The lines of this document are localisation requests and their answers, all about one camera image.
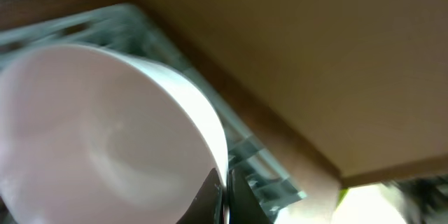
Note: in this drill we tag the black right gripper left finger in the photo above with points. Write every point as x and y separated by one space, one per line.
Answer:
207 206

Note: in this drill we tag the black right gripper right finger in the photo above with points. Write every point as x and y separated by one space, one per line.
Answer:
244 207

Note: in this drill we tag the pink bowl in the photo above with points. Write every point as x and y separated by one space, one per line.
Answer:
89 135

